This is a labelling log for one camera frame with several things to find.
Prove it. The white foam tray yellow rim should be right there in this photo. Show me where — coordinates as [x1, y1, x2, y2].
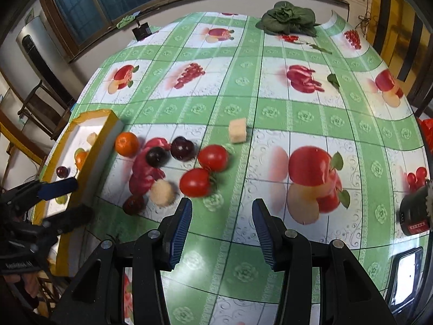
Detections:
[32, 110, 124, 276]

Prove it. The large orange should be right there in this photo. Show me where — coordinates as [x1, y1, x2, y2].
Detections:
[115, 132, 140, 157]

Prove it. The standing air conditioner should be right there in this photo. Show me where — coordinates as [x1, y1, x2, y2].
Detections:
[16, 15, 73, 105]

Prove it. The red tomato with calyx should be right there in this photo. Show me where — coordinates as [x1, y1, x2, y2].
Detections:
[179, 168, 217, 197]

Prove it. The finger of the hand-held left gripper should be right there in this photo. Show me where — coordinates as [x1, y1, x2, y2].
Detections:
[3, 177, 79, 210]
[42, 205, 94, 236]

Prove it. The small orange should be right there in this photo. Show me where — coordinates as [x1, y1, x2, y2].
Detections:
[74, 151, 89, 171]

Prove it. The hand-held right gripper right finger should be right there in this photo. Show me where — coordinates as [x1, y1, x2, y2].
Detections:
[252, 198, 398, 325]

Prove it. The dark purple plum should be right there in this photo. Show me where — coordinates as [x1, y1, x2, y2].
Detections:
[122, 194, 147, 215]
[145, 147, 170, 169]
[170, 136, 196, 162]

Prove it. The green leafy vegetable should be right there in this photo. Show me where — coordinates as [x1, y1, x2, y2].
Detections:
[255, 2, 320, 37]

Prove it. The small black box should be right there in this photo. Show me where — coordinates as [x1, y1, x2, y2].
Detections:
[132, 20, 153, 40]

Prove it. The black device with screen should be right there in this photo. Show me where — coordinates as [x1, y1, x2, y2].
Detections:
[386, 247, 425, 308]

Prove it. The dark green device red label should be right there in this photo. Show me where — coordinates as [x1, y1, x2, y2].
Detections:
[398, 179, 433, 236]

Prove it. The person's left hand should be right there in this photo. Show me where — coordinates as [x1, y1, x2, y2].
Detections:
[14, 272, 46, 303]

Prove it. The round beige potato piece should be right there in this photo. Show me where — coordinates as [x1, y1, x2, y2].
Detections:
[149, 180, 176, 206]

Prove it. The dark wooden armchair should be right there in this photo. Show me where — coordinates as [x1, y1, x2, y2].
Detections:
[17, 80, 73, 139]

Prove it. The red object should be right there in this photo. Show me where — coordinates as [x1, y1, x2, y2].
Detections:
[418, 118, 433, 144]

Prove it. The green fruit-print tablecloth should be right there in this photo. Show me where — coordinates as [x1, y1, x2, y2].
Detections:
[44, 12, 428, 325]

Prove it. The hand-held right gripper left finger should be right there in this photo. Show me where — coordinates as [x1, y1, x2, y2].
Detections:
[51, 197, 193, 325]

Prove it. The loose green leaf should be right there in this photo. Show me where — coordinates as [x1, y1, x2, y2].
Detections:
[306, 42, 334, 55]
[326, 73, 342, 92]

